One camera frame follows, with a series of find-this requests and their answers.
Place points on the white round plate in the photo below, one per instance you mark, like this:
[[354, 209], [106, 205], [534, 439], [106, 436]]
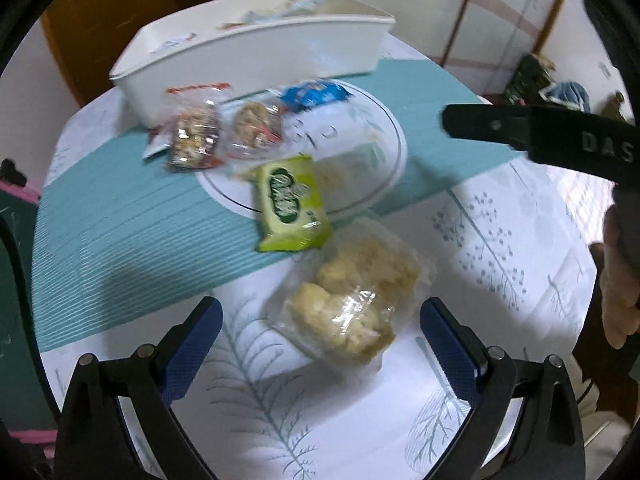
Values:
[[350, 125]]

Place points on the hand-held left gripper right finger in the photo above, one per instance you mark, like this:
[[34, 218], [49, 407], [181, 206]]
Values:
[[452, 347]]

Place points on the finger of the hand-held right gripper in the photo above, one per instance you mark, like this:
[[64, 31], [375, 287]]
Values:
[[480, 122]]

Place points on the blue snack packet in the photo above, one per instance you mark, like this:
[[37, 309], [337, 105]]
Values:
[[315, 92]]

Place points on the white plastic bin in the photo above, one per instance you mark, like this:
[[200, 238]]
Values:
[[260, 60]]

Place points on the brown wooden door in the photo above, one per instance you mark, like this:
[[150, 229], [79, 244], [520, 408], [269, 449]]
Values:
[[100, 10]]

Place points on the red-trimmed nut packet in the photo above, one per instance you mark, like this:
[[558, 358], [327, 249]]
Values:
[[192, 137]]

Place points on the floral sliding wardrobe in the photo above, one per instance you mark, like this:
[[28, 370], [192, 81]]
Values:
[[450, 10]]

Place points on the green chalkboard with pink frame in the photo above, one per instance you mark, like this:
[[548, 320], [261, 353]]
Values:
[[15, 285]]

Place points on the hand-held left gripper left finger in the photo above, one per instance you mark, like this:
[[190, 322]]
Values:
[[192, 347]]

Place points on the blue cloth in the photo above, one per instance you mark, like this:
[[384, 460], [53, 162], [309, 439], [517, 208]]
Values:
[[570, 94]]

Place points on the person's right hand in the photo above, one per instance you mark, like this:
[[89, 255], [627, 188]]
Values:
[[620, 300]]

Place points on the green snack packet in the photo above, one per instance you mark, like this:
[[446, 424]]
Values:
[[287, 200]]

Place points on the green bag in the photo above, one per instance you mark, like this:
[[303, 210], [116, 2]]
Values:
[[525, 80]]

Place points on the black knob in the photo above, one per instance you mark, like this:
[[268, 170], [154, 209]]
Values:
[[12, 170]]

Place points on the teal ribbed placemat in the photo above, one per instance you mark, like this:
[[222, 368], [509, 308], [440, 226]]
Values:
[[125, 240]]

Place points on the clear nut packet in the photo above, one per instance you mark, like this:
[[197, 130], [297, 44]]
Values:
[[255, 125]]

